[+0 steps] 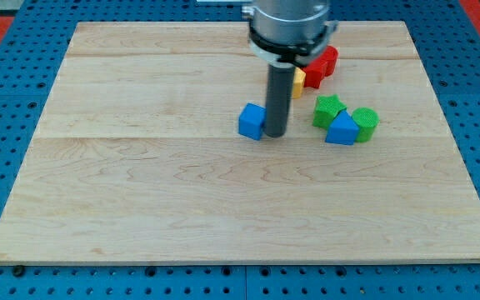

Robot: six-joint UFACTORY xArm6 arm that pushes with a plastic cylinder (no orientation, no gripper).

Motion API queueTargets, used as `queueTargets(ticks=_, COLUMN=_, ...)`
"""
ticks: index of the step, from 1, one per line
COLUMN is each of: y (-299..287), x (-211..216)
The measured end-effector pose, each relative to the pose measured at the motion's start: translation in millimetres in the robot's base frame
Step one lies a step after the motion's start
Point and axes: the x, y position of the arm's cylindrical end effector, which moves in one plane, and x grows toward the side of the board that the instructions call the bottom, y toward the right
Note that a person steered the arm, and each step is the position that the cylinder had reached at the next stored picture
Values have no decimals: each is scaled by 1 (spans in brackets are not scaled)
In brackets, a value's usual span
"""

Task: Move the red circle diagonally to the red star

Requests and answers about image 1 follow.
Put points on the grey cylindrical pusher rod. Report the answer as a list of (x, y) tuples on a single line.
[(278, 99)]

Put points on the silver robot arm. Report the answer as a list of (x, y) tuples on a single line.
[(287, 34)]

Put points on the red star block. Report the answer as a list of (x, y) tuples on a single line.
[(315, 72)]

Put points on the red circle block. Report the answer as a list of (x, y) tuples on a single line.
[(329, 57)]

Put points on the green star block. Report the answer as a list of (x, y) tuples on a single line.
[(326, 109)]

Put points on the yellow block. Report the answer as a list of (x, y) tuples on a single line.
[(298, 83)]

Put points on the blue cube block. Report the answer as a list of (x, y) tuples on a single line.
[(251, 121)]

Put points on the blue triangle block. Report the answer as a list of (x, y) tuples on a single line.
[(342, 130)]

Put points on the green cylinder block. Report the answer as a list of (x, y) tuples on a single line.
[(367, 120)]

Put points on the light wooden board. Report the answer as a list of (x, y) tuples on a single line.
[(137, 160)]

